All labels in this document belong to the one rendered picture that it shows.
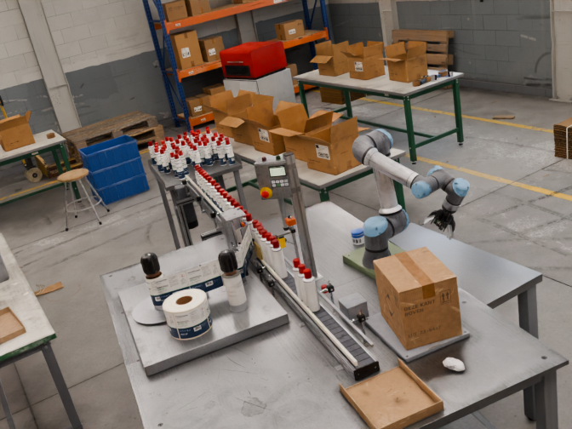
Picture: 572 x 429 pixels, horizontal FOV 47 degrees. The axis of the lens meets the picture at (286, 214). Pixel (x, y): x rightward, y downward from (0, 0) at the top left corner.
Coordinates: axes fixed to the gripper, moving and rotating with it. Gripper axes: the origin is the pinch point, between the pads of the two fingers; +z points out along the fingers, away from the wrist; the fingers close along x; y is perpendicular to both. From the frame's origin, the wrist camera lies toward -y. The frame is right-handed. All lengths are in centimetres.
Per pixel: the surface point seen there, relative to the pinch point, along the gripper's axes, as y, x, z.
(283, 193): 34, -69, -1
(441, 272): 53, 14, -33
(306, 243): 35, -49, 21
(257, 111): -155, -196, 141
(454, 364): 77, 36, -21
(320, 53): -404, -262, 239
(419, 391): 93, 30, -17
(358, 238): -2, -34, 38
